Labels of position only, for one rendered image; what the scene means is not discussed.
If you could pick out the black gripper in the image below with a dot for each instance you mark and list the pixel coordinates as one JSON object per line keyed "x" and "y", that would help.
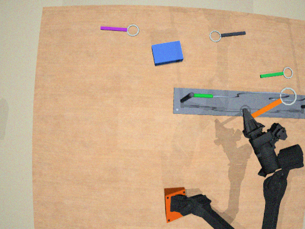
{"x": 259, "y": 140}

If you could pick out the blue rectangular block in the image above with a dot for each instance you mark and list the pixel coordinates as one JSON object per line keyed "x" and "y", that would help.
{"x": 166, "y": 53}

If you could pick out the grey ring with purple handle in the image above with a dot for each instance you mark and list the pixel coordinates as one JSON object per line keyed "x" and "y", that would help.
{"x": 120, "y": 29}

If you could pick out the orange bar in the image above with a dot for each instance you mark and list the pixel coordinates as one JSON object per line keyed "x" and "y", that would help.
{"x": 273, "y": 104}

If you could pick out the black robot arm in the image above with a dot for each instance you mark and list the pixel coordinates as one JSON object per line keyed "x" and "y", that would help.
{"x": 273, "y": 187}

